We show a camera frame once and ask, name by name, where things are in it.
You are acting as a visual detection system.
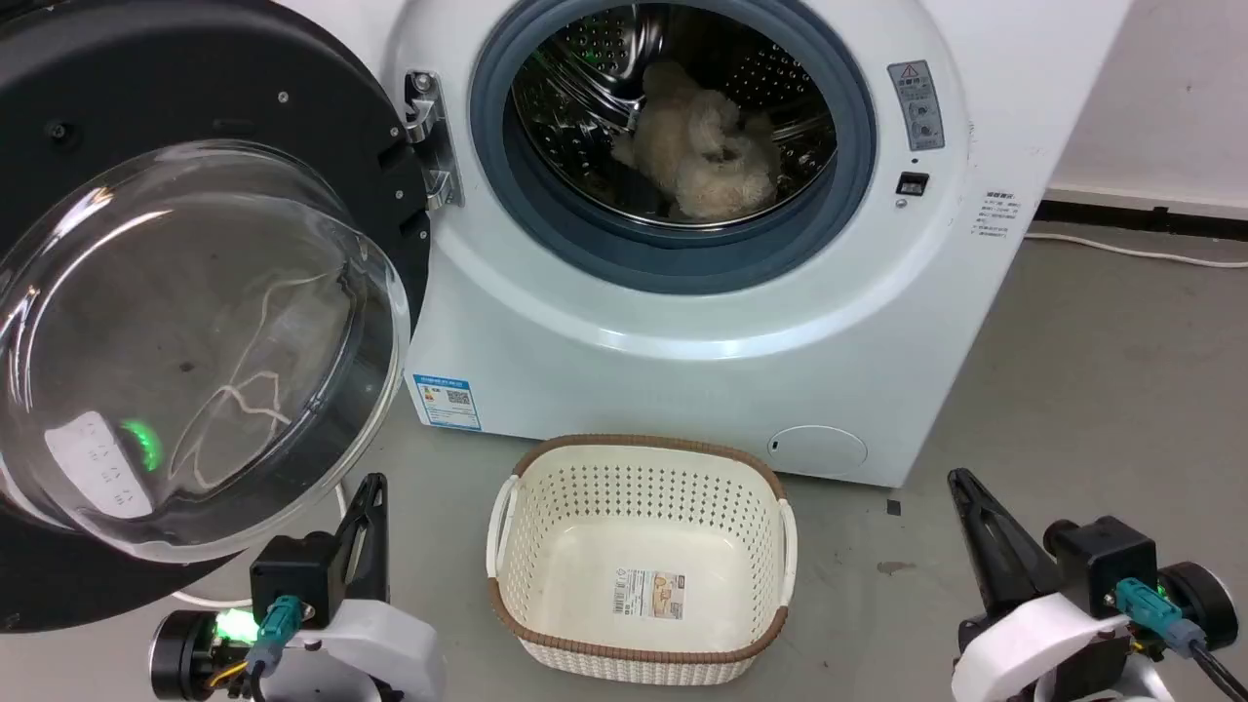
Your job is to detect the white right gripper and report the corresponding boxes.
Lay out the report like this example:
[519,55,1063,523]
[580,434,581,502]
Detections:
[948,468,1241,702]

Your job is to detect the metal door hinge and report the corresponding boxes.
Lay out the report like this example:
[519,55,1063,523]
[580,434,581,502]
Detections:
[404,70,465,212]

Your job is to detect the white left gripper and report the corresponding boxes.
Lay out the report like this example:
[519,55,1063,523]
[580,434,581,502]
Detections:
[149,473,448,702]

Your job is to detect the gripper teal-plug cable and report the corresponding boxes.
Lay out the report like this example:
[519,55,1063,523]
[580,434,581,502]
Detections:
[244,594,303,702]
[1113,576,1248,702]

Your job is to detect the washer door glass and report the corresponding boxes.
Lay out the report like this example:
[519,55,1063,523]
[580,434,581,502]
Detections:
[0,0,433,635]

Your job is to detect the left gripper teal-plug cable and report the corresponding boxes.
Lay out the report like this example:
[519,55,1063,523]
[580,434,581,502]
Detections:
[244,594,303,702]

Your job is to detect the white front-load washing machine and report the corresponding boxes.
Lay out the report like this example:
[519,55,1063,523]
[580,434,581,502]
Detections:
[276,0,1135,488]

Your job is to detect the right gripper teal-plug cable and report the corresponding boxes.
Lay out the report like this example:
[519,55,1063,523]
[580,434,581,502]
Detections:
[1113,576,1248,702]

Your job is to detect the grey warning label sticker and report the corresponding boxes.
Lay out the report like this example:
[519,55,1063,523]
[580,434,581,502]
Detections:
[886,60,946,152]

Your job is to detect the cream fluffy plush toy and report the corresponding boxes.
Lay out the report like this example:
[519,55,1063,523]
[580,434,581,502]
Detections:
[610,61,783,221]

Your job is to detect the black wall baseboard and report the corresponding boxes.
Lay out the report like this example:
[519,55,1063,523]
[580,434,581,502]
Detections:
[1032,198,1248,243]

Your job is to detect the blue energy label sticker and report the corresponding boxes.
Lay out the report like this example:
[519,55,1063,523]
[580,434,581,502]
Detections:
[412,373,484,432]

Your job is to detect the cream plastic laundry basket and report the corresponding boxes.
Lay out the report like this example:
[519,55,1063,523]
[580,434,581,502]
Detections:
[486,434,799,686]

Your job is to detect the white floor cable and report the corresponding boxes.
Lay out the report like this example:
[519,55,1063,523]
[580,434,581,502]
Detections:
[1023,231,1248,269]

